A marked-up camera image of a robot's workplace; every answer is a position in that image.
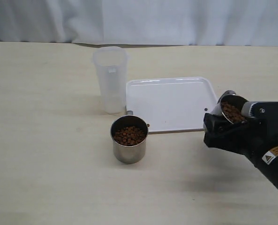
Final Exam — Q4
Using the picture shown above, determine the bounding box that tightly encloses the translucent plastic tall container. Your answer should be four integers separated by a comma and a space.
92, 46, 128, 114

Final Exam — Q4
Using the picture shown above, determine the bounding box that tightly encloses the white curtain backdrop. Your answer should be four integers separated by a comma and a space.
0, 0, 278, 46

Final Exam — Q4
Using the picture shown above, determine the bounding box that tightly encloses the white plastic tray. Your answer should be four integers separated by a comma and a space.
126, 77, 218, 133

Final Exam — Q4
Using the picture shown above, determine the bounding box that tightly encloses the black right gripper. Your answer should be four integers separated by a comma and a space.
203, 101, 278, 173

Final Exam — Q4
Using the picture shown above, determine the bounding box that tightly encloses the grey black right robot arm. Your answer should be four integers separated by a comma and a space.
203, 102, 278, 189

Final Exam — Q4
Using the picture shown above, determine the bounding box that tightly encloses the steel cup with pellets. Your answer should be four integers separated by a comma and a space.
110, 111, 149, 164

